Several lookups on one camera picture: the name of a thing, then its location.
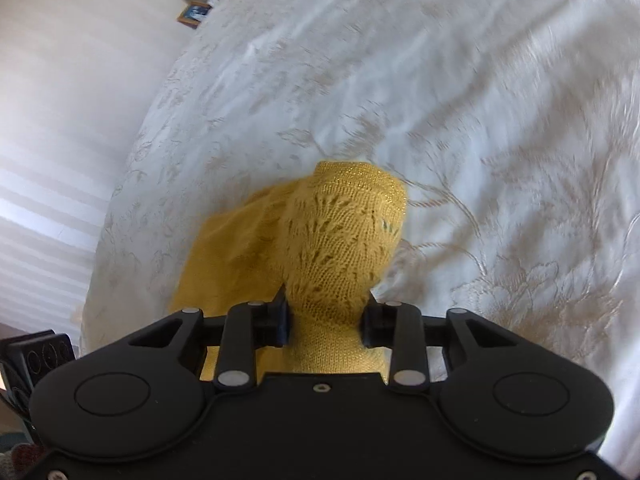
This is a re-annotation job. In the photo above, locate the wooden photo frame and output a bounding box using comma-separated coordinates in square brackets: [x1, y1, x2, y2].
[176, 4, 212, 26]

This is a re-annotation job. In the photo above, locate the white floral bedspread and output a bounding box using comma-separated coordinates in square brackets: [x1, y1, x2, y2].
[80, 0, 640, 466]

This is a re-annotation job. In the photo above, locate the white curtain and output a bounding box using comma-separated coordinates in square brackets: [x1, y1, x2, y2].
[0, 0, 201, 331]

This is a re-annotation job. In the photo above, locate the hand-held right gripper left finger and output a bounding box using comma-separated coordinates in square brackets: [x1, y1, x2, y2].
[127, 285, 291, 393]

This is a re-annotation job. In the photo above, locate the yellow knit sweater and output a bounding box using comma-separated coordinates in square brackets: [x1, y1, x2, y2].
[167, 160, 409, 376]

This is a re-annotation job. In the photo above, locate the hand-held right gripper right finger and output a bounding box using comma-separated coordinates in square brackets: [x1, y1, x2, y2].
[361, 294, 518, 393]

